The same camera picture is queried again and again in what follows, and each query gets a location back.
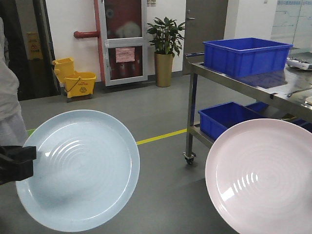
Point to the white grey remote controller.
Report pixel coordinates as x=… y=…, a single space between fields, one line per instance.
x=299 y=63

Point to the light pink round plate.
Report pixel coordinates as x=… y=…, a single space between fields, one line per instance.
x=259 y=177

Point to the blue crate on cart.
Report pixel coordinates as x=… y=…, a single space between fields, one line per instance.
x=246 y=56

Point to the plant in gold pot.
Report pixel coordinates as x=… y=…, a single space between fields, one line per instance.
x=167 y=41

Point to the yellow mop bucket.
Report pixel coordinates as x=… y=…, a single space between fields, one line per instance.
x=76 y=84

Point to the red pipe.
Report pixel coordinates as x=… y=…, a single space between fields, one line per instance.
x=95 y=32

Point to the blue crate lower shelf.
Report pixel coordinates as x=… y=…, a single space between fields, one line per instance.
x=217 y=119

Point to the grey door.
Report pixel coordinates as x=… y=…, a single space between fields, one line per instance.
x=204 y=21

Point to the yellow wet floor sign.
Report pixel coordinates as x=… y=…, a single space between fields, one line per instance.
x=34 y=47

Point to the stainless steel cart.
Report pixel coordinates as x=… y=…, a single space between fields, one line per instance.
x=288 y=98

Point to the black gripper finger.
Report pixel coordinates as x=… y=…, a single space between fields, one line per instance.
x=16 y=163

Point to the light blue round plate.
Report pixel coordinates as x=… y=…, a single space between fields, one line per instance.
x=86 y=170

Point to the fire hose cabinet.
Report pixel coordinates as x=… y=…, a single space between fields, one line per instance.
x=122 y=27

